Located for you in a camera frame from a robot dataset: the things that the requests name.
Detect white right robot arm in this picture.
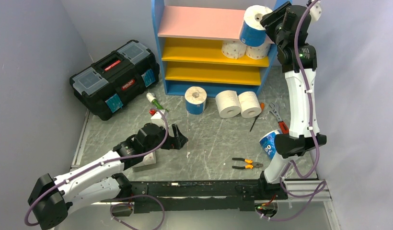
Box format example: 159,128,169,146
257,0,327,199

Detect black toolbox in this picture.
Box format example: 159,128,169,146
69,40,160,121

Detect white dotted roll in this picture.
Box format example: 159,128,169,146
221,41,247,59

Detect green pipe valve fitting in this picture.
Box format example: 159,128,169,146
146,92,169,112

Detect plain white roll, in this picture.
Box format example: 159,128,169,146
238,91,262,118
215,90,241,118

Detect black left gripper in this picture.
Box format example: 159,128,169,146
143,124,188,155

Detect red handled adjustable wrench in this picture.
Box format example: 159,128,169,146
269,103,289,134

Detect blue wrapped roll, rear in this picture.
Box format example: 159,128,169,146
185,86,208,115

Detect orange handled pliers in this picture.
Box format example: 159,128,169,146
232,158,263,170

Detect plain white roll, right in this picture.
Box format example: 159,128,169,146
238,91,262,118

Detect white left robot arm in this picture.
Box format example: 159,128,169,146
25,123,188,230

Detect blue shelf unit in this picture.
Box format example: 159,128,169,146
151,0,277,97

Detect orange handled screwdriver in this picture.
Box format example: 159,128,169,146
249,103,265,132

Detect blue cartoon roll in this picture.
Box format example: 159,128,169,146
239,5,273,47

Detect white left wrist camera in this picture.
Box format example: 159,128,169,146
149,109,168,127

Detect plain white roll, left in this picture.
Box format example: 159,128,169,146
215,90,241,118

